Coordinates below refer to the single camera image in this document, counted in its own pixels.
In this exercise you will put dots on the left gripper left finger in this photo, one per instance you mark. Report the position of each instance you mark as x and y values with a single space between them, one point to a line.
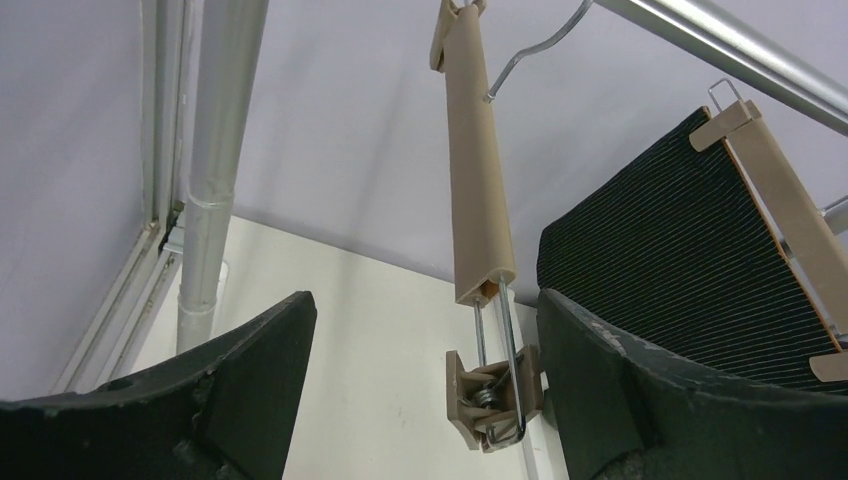
223 410

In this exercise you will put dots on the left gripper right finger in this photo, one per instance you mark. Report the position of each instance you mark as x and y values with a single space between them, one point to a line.
626 408

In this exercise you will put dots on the black striped underwear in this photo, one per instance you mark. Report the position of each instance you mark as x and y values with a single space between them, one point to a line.
675 250

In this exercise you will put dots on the wooden clip hanger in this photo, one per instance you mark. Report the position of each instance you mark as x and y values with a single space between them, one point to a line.
756 153

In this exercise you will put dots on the centre rack pole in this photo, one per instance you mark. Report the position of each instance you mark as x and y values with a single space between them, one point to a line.
835 215

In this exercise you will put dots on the rack pole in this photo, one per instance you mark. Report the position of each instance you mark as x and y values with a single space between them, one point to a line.
835 215
230 43

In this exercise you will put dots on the left rack pole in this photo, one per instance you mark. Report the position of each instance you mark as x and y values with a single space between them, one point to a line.
230 43

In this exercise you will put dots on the top horizontal rack bar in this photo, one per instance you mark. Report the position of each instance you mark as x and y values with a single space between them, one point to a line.
717 37

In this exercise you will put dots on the aluminium frame rails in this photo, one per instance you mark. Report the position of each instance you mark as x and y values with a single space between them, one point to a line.
110 345

